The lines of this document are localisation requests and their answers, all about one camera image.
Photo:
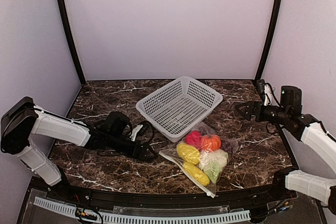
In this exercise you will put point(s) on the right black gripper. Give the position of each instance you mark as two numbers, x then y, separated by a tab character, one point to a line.
251	106

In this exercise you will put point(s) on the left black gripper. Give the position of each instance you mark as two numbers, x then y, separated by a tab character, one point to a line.
142	153

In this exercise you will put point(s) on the clear zip top bag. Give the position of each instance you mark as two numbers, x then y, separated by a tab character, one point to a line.
229	146

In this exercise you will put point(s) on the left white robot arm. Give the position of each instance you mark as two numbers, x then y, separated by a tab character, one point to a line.
26	119

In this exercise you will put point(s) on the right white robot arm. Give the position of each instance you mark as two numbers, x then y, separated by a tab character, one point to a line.
305	128

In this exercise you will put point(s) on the red fake food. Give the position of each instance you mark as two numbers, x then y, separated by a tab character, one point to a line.
194	139

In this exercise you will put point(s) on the orange fake pumpkin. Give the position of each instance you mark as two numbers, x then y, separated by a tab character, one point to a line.
210	143

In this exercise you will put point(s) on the white perforated plastic basket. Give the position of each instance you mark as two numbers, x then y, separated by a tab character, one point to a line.
178	106

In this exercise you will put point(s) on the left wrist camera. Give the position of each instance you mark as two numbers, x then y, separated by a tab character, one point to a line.
141	130

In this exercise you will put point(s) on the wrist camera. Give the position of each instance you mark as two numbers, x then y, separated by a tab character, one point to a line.
265	91
141	130

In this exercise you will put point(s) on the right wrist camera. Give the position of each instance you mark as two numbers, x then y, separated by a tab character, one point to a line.
265	91

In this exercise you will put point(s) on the black front rail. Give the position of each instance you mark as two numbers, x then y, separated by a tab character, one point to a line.
257	197

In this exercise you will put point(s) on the white slotted cable duct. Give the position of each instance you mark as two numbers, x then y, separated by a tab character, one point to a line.
90	216

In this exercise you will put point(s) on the right black frame post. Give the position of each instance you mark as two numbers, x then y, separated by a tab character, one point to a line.
269	37

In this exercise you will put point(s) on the black frame post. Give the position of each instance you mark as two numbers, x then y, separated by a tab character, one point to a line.
70	41
269	37

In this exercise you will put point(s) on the left black frame post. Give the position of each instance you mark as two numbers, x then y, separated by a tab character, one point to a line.
70	41

